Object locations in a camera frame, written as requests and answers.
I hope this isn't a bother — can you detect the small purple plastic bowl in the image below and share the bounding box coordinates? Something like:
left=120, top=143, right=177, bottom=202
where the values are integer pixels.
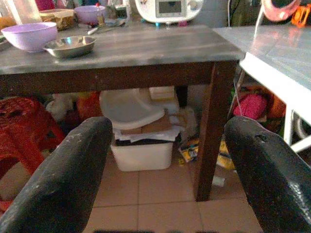
left=73, top=5, right=106, bottom=25

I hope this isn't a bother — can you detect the orange plush toy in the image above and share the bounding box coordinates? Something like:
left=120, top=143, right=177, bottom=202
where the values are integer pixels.
left=76, top=91, right=103, bottom=122

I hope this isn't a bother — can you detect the white plastic seat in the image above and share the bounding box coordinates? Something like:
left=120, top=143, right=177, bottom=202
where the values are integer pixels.
left=99, top=88, right=166, bottom=130

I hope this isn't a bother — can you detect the stainless steel dish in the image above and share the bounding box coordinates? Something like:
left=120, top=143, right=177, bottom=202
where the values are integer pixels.
left=43, top=35, right=97, bottom=59

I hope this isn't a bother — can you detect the white plush toy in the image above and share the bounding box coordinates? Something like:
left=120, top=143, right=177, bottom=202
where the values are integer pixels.
left=45, top=93, right=75, bottom=122

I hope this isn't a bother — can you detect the large purple plastic bowl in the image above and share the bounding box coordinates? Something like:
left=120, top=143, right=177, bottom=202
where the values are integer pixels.
left=0, top=22, right=58, bottom=53

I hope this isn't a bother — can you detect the dark wooden table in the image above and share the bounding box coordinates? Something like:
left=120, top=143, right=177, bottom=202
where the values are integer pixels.
left=0, top=23, right=245, bottom=202

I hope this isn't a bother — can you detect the white toy appliance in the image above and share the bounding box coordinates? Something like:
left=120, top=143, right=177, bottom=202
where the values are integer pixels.
left=134, top=0, right=204, bottom=24

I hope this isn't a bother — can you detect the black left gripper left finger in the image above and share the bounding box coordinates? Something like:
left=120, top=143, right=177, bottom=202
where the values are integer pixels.
left=0, top=116, right=114, bottom=233

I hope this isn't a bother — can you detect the white plastic storage bin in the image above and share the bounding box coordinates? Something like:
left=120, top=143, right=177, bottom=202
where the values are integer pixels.
left=110, top=141, right=173, bottom=172

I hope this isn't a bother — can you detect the brown cardboard piece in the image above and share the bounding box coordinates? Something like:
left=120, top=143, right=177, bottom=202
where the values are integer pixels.
left=120, top=114, right=173, bottom=135

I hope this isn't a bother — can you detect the clear plastic container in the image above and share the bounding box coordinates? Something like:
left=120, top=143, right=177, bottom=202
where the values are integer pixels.
left=7, top=0, right=43, bottom=25

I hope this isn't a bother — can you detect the white table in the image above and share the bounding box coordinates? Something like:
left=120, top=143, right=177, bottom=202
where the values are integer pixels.
left=212, top=24, right=311, bottom=153

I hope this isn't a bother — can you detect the red plastic stool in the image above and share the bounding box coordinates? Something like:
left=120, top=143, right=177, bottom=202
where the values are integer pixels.
left=0, top=97, right=66, bottom=180

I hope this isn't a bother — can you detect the pink plastic ring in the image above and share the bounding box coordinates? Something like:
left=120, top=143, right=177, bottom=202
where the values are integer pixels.
left=263, top=0, right=302, bottom=21

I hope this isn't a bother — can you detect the metal spoon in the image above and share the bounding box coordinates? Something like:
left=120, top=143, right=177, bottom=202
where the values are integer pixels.
left=86, top=20, right=126, bottom=35

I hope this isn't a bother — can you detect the small condiment bottle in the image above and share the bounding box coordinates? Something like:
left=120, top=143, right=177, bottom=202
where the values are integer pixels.
left=96, top=3, right=106, bottom=27

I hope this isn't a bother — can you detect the pink fluffy toy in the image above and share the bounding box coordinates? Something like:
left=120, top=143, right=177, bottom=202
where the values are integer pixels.
left=233, top=93, right=268, bottom=120

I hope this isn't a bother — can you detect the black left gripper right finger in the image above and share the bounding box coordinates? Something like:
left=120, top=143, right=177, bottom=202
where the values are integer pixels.
left=224, top=116, right=311, bottom=233

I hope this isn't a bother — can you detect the orange plastic toy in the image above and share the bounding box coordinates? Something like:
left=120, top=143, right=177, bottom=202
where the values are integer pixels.
left=291, top=4, right=311, bottom=27

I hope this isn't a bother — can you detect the yellow printed package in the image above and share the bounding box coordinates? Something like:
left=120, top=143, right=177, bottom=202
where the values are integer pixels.
left=178, top=138, right=200, bottom=163

